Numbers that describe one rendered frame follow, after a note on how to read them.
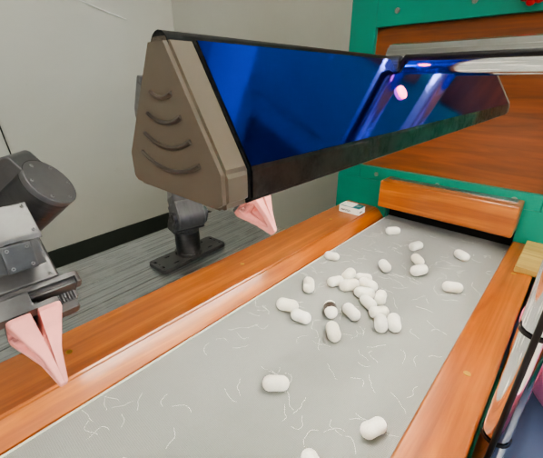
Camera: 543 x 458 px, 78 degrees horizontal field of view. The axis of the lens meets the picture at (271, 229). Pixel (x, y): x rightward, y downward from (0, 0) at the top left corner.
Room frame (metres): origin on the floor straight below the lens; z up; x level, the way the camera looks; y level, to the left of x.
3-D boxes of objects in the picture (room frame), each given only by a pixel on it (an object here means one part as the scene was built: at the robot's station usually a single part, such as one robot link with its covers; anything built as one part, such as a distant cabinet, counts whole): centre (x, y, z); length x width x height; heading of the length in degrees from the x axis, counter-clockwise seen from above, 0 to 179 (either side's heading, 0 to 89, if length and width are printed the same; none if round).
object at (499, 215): (0.76, -0.41, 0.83); 0.30 x 0.06 x 0.07; 48
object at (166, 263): (0.79, 0.22, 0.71); 0.20 x 0.07 x 0.08; 141
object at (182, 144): (0.39, -0.16, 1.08); 0.62 x 0.08 x 0.07; 138
